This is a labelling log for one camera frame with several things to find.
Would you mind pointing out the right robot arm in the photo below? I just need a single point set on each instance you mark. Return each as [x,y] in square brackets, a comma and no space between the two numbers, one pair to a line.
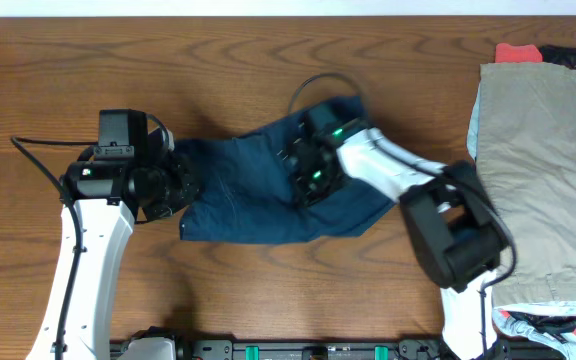
[456,234]

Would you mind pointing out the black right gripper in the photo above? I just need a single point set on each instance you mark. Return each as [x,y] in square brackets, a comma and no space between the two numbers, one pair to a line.
[303,194]

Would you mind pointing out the dark blue shorts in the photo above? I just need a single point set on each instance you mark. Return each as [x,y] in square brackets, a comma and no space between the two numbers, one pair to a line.
[247,196]

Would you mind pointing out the red garment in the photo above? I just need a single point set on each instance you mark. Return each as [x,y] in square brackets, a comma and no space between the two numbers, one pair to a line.
[506,53]

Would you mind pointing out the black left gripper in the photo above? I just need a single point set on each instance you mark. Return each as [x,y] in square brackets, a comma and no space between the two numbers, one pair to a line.
[190,184]

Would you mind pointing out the khaki shorts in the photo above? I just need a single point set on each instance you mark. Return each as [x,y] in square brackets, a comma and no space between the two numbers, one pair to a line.
[526,159]

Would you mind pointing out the light blue white garment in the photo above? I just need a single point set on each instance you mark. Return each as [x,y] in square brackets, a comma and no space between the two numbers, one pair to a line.
[550,323]

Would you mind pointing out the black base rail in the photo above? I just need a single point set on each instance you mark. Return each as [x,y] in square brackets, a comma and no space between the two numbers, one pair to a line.
[161,343]

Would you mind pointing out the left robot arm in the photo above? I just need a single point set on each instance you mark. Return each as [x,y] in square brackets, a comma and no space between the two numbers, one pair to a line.
[103,198]

